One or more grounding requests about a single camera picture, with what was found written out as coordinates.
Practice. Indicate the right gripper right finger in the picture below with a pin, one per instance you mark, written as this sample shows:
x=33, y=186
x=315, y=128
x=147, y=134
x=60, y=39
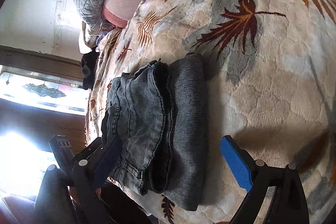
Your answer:
x=288, y=204

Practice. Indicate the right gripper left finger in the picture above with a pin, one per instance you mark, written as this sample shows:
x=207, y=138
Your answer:
x=63, y=199

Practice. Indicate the grey denim pants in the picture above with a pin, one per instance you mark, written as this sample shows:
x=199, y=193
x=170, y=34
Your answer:
x=160, y=115

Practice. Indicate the stained glass window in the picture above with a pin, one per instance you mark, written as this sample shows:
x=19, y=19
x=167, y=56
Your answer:
x=43, y=91

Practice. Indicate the black garment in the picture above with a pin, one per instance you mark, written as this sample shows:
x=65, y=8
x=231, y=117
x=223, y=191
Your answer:
x=88, y=65

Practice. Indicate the cream cushion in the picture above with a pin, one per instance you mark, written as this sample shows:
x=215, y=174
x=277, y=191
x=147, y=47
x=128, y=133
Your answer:
x=88, y=38

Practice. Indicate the beige leaf pattern blanket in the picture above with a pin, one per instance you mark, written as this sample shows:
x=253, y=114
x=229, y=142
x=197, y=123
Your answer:
x=270, y=71

